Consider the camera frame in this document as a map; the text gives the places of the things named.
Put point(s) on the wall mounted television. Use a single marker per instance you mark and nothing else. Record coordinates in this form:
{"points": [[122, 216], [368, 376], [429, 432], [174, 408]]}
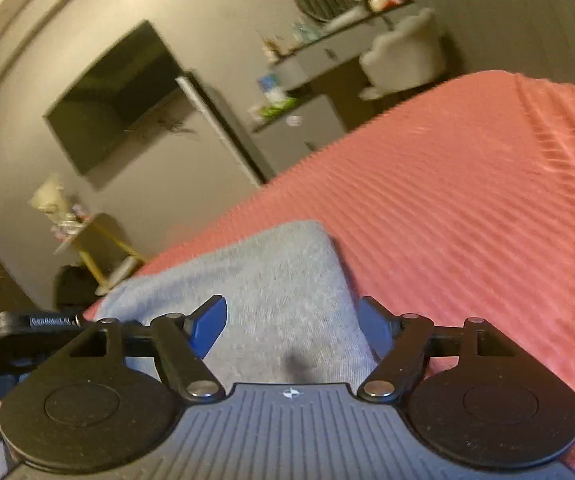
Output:
{"points": [[94, 116]]}

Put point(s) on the white fluffy chair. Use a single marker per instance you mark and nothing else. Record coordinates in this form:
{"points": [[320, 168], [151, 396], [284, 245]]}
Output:
{"points": [[407, 58]]}

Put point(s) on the yellow legged side table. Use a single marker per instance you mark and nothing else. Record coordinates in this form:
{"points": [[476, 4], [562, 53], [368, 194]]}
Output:
{"points": [[101, 246]]}

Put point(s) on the white blue container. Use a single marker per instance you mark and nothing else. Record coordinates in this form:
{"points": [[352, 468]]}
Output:
{"points": [[270, 87]]}

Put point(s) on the grey drawer cabinet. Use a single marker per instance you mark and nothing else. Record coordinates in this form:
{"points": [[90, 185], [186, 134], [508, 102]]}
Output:
{"points": [[299, 133]]}

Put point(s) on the white vase decoration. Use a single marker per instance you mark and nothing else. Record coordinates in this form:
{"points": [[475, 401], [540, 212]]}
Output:
{"points": [[50, 199]]}

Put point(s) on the grey vanity desk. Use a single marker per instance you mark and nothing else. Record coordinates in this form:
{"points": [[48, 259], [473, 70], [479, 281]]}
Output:
{"points": [[313, 60]]}

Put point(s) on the black bag on floor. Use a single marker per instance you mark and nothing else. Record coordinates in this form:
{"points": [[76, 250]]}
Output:
{"points": [[74, 289]]}

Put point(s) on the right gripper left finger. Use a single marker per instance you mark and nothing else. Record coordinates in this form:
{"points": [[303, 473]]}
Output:
{"points": [[182, 342]]}

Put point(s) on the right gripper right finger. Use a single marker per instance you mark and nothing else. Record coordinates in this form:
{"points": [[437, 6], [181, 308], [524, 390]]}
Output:
{"points": [[400, 343]]}

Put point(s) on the white tall standing panel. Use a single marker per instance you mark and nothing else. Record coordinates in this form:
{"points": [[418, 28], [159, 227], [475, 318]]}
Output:
{"points": [[224, 130]]}

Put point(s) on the grey sweatpants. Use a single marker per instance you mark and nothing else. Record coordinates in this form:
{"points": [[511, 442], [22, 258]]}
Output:
{"points": [[291, 315]]}

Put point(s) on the red ribbed bedspread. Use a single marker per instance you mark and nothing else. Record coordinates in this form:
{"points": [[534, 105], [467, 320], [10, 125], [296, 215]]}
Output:
{"points": [[457, 204]]}

